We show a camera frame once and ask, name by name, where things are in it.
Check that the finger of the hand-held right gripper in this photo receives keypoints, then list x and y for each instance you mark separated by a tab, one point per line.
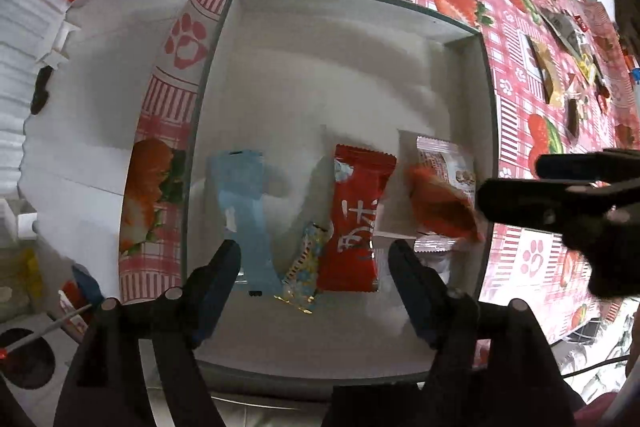
575	166
520	204

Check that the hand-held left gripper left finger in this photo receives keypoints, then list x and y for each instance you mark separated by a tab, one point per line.
215	294

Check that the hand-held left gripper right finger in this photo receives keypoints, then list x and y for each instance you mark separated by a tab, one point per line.
417	294

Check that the orange snack packet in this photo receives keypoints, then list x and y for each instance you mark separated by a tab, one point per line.
440	207

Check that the transparent nut snack packet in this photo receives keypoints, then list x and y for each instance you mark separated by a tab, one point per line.
450	159

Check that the small colourful candy packet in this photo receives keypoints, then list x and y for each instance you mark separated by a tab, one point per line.
302	272

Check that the light blue snack packet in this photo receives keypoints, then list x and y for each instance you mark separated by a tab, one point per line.
245	207

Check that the red snack packet white print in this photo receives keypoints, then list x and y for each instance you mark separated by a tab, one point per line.
350	227

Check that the white tray box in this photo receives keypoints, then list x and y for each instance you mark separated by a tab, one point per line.
325	82

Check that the dark stick snack packet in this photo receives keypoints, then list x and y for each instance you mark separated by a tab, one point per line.
573	119

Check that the brown yellow snack packet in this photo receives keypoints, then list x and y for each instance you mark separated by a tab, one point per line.
547	74

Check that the white crumpled snack bag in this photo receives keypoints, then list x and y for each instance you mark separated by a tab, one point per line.
562	29

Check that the red tipped stick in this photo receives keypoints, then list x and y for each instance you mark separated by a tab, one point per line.
45	332

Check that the black slipper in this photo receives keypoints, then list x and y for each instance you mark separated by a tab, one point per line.
41	89

